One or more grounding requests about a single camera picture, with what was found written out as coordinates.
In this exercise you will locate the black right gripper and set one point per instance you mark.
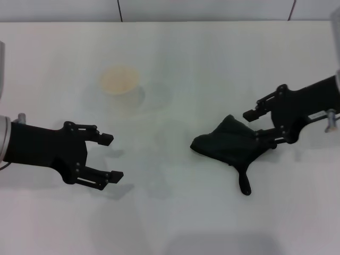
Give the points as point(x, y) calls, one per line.
point(305, 103)

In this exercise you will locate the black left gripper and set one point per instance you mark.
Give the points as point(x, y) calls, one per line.
point(45, 146)

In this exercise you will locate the dark rag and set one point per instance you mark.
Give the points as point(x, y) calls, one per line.
point(225, 143)

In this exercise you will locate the white paper cup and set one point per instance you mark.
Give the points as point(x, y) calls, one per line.
point(118, 81)

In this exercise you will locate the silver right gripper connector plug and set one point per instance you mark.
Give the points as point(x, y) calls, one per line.
point(330, 119)

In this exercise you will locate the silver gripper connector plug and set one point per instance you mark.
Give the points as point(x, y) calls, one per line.
point(21, 117)
point(330, 119)

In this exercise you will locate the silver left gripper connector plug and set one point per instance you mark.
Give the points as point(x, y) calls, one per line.
point(21, 117)

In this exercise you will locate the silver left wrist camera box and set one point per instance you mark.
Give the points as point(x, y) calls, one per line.
point(1, 69)

